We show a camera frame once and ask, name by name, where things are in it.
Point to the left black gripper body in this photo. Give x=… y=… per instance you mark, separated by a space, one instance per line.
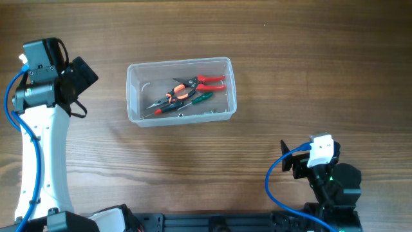
x=81 y=78

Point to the small silver wrench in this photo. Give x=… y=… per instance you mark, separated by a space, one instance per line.
x=214 y=111

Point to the red black handled screwdriver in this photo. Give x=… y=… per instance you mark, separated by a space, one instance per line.
x=164 y=109

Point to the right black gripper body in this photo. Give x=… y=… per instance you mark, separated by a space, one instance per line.
x=300 y=169

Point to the green handled screwdriver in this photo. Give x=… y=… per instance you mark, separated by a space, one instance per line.
x=197 y=100

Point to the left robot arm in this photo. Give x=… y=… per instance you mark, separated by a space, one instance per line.
x=44 y=200

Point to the orange black needle-nose pliers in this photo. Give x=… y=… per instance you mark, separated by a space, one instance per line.
x=172 y=96

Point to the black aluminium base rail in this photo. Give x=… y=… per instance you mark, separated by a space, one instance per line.
x=248 y=222

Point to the clear plastic container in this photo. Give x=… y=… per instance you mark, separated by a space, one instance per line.
x=149 y=82

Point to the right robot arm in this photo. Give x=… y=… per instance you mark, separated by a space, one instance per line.
x=337 y=188

